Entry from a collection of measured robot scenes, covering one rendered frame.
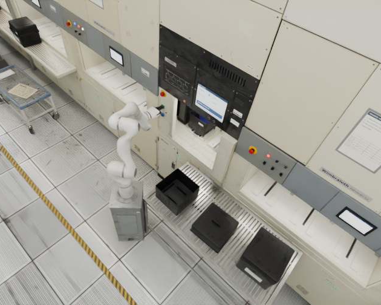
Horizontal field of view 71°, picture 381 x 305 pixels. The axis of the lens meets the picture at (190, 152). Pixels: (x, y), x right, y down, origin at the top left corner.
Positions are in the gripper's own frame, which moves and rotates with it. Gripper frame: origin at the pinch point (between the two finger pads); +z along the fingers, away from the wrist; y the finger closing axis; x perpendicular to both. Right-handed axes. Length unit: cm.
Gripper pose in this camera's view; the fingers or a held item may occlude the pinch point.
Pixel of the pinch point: (160, 107)
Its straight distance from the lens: 254.9
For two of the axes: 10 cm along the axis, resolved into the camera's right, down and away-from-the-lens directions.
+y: 7.4, 5.7, -3.7
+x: 1.0, -6.3, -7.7
